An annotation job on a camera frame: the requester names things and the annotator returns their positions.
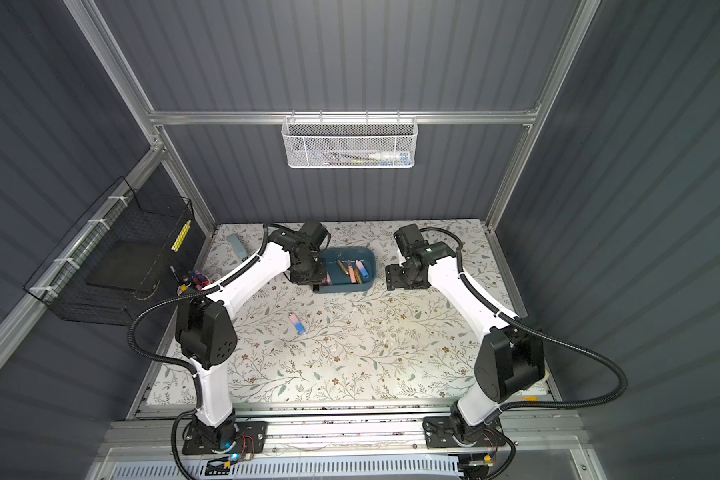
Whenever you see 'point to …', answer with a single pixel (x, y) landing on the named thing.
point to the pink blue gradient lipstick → (297, 324)
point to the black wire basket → (129, 252)
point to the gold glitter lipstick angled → (342, 267)
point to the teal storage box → (340, 280)
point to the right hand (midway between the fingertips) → (403, 280)
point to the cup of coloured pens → (196, 279)
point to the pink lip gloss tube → (352, 275)
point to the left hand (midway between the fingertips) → (324, 283)
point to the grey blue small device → (237, 245)
